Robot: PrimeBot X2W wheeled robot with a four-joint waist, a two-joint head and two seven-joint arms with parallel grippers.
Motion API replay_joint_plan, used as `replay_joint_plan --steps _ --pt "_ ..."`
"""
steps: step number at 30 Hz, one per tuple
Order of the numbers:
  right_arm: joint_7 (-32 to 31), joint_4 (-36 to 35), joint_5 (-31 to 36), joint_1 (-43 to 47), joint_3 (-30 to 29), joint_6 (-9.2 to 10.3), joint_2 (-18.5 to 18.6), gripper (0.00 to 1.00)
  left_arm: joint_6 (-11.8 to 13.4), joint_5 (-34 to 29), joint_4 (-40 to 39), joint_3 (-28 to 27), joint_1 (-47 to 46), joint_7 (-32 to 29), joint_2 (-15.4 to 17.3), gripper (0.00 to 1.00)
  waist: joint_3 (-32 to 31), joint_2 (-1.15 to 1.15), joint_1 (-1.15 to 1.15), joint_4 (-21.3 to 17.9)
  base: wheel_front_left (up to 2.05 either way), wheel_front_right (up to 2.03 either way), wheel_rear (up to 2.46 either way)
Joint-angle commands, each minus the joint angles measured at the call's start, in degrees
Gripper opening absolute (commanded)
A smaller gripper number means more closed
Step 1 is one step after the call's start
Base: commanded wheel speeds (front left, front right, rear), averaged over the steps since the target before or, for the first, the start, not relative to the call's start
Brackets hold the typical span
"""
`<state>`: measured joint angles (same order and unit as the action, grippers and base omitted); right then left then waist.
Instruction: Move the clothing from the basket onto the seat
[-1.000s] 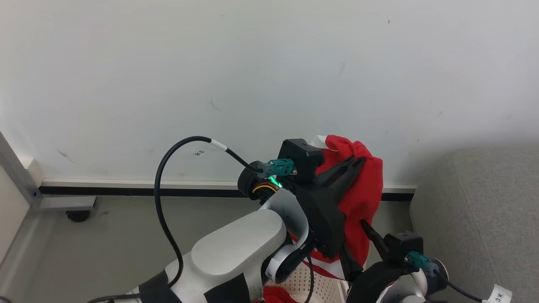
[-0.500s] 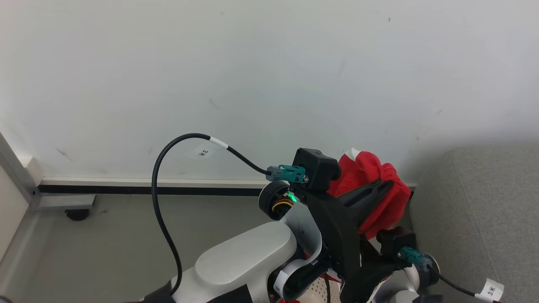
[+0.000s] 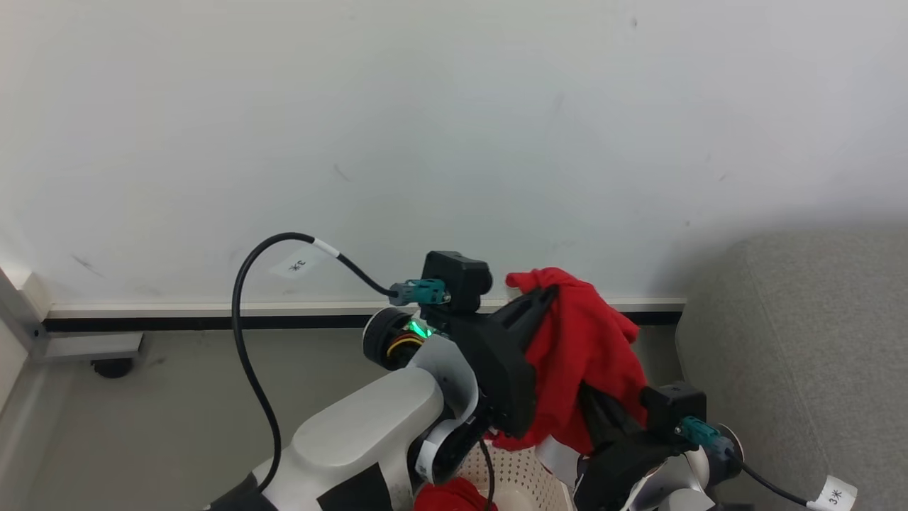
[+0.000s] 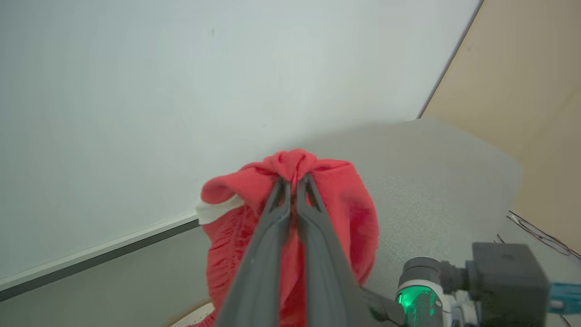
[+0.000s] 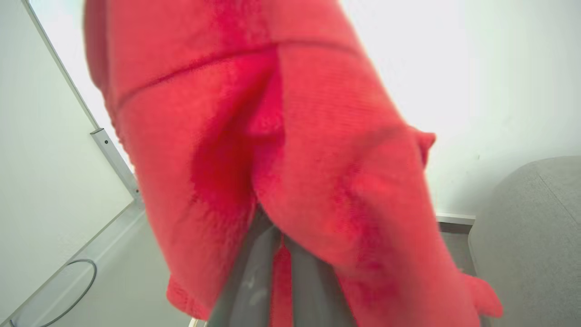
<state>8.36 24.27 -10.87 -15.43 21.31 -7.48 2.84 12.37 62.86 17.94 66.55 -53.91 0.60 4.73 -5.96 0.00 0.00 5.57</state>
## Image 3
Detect black caster wheel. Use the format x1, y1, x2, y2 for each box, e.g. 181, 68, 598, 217
91, 357, 135, 379

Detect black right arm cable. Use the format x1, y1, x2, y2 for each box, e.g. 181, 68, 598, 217
676, 417, 816, 507

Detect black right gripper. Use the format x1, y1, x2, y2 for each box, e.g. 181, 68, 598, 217
573, 383, 699, 511

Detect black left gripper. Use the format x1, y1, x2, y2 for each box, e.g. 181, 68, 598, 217
443, 286, 561, 438

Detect cream perforated laundry basket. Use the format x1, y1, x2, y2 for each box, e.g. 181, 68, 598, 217
454, 434, 584, 511

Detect grey cart base with caster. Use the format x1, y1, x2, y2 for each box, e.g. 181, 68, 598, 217
0, 266, 146, 364

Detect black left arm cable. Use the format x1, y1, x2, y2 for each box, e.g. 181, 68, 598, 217
232, 233, 449, 498

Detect white cable label tag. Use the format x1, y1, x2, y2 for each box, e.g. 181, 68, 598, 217
807, 476, 858, 511
270, 245, 318, 280

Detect grey fabric sofa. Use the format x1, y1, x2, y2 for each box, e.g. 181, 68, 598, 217
674, 229, 908, 511

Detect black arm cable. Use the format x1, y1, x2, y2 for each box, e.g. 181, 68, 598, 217
232, 233, 449, 498
676, 417, 816, 507

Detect white and black baseboard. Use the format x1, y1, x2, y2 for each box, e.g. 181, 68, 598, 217
43, 297, 687, 334

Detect red garment with white trim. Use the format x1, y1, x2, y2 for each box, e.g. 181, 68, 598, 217
414, 266, 650, 511

